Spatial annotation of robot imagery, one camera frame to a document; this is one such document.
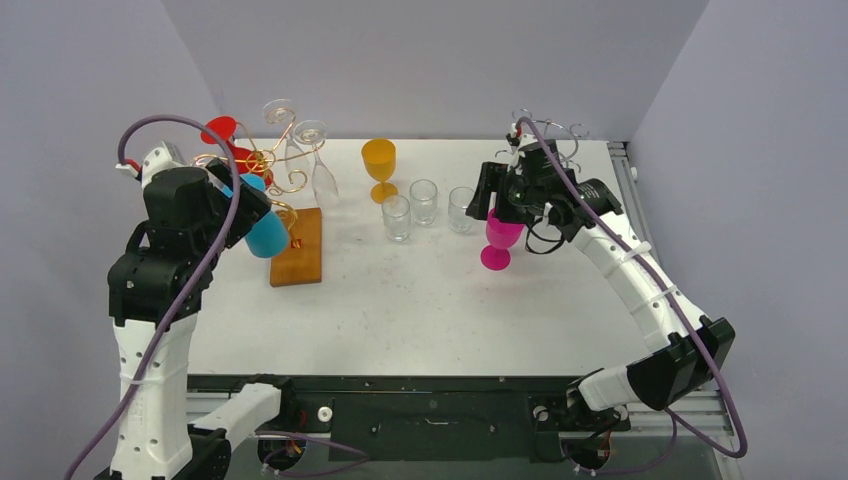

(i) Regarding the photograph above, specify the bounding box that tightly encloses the blue wine glass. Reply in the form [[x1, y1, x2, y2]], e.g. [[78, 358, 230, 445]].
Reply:
[[226, 173, 290, 258]]

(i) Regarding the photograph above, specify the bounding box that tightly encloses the pink wine glass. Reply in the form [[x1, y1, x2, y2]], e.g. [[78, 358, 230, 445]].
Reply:
[[480, 209, 525, 271]]

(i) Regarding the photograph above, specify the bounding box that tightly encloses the clear etched glass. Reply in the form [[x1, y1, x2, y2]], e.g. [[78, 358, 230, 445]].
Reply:
[[381, 195, 411, 242], [409, 179, 438, 226], [448, 186, 474, 234]]

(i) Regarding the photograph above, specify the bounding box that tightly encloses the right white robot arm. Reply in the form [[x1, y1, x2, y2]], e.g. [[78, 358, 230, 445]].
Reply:
[[466, 145, 735, 427]]

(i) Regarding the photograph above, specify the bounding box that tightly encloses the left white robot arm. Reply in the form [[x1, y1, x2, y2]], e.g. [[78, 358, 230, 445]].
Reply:
[[99, 159, 289, 479]]

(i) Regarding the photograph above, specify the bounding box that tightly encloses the red wine glass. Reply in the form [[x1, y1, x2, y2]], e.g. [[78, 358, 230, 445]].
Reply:
[[206, 116, 273, 188]]

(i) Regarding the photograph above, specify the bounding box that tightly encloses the clear wine glass back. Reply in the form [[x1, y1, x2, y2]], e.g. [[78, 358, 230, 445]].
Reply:
[[284, 119, 339, 208]]

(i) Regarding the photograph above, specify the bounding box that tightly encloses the wooden rack base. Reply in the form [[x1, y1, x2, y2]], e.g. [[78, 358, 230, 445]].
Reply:
[[269, 207, 322, 287]]

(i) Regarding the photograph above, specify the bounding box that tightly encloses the yellow plastic goblet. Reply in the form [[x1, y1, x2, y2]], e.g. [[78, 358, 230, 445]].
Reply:
[[361, 138, 398, 204]]

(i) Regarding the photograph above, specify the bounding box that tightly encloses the gold wire glass rack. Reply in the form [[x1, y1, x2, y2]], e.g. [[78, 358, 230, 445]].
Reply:
[[232, 99, 308, 221]]

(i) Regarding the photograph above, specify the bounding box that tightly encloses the chrome wire glass rack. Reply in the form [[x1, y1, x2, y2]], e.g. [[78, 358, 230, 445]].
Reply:
[[508, 108, 589, 173]]

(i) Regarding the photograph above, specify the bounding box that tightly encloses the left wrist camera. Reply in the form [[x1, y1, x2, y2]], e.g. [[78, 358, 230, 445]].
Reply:
[[115, 141, 186, 189]]

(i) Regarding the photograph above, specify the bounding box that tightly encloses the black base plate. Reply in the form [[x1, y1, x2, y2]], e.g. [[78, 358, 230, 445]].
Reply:
[[188, 374, 631, 463]]

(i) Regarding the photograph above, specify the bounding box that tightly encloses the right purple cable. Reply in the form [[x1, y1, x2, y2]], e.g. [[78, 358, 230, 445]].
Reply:
[[515, 116, 749, 478]]

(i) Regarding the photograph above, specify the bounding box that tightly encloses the aluminium rail frame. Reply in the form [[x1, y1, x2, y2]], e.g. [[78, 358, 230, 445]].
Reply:
[[186, 383, 741, 479]]

